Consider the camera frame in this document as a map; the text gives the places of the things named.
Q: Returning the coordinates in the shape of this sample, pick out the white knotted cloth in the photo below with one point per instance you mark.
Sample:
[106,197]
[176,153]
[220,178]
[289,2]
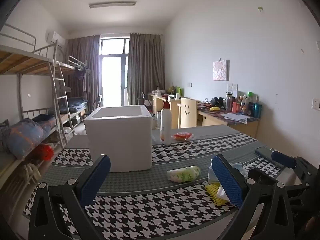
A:
[31,171]

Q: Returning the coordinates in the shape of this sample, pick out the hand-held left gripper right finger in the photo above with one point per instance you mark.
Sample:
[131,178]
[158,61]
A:
[228,180]

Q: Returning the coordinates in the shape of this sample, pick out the white air conditioner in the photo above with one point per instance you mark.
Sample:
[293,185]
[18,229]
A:
[55,38]

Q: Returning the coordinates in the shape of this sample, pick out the pink wall picture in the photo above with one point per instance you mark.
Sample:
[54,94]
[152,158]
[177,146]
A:
[220,70]

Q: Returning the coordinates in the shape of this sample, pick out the yellow brush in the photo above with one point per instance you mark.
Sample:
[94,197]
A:
[213,173]

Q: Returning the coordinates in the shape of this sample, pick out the black phone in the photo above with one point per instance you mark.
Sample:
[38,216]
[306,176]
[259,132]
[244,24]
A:
[262,151]

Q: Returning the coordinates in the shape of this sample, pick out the glass balcony door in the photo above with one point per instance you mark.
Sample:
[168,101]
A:
[112,75]

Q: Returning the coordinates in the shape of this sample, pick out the white double wall socket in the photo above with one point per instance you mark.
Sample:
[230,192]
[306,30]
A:
[232,87]

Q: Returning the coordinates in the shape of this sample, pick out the yellow desk object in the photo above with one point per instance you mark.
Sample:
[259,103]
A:
[214,108]

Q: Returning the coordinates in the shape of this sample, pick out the grey floral cloth bundle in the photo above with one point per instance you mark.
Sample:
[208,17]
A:
[3,135]

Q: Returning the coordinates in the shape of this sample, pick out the row of toiletry bottles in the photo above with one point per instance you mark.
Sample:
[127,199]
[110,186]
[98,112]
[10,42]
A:
[246,105]

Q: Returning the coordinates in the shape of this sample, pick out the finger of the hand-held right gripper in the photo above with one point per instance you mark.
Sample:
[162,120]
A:
[282,158]
[262,174]

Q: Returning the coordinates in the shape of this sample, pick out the yellow sponge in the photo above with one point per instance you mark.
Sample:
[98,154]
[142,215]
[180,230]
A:
[213,192]

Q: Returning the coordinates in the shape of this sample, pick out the large metal bunk bed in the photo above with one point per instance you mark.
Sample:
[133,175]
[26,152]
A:
[22,62]

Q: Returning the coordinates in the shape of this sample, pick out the black headphones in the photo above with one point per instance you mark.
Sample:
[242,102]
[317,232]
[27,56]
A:
[217,102]

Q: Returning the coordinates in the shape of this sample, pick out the grey cloth on ladder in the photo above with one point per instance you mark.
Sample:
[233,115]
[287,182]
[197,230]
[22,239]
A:
[62,88]

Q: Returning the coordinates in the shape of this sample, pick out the red plastic bag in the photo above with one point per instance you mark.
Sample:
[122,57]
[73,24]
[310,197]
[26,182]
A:
[45,152]

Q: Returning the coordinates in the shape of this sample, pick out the white pump lotion bottle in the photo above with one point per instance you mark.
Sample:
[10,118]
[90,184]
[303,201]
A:
[165,125]

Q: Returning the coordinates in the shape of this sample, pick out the dark hanging clothes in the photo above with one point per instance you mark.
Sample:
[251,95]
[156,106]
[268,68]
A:
[81,73]

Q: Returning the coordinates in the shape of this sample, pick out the wooden desk with patterned cover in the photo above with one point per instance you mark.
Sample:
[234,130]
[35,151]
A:
[217,118]

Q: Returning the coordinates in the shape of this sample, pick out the small metal bunk bed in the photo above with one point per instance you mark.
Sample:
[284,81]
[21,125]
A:
[75,66]

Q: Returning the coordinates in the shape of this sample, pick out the white foam box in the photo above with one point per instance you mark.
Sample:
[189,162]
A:
[120,142]

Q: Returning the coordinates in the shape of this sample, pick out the white papers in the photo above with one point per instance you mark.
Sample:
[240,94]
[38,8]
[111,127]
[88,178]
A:
[236,117]

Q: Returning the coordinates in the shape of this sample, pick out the black folding chair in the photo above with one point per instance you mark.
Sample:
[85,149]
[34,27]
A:
[97,102]

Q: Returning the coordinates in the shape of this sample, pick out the green white tissue packet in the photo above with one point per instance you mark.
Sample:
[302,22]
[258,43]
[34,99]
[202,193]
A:
[183,174]

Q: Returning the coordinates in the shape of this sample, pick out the wooden smiley chair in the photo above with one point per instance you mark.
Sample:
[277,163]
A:
[187,112]

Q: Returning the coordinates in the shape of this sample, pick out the houndstooth tablecloth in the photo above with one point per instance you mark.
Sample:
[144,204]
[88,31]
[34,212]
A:
[140,212]

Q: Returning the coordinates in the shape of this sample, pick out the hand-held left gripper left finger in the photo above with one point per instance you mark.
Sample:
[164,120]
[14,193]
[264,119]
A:
[96,177]

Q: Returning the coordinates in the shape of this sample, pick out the brown curtain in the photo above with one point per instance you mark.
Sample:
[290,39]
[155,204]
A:
[82,55]
[145,62]

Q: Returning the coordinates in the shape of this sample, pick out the metal bunk ladder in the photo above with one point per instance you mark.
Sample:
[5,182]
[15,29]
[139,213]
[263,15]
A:
[60,92]

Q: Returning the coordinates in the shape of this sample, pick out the ceiling tube light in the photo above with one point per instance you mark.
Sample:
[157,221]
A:
[112,4]

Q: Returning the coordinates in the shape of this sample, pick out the red and white packet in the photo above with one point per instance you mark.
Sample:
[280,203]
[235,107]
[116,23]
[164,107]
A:
[182,136]

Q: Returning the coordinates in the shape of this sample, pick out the dark blue quilt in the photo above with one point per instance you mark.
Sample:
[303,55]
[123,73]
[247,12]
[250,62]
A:
[45,121]

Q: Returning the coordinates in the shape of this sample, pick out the blue orange quilt bundle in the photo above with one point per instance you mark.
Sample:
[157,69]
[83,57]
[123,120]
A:
[23,137]

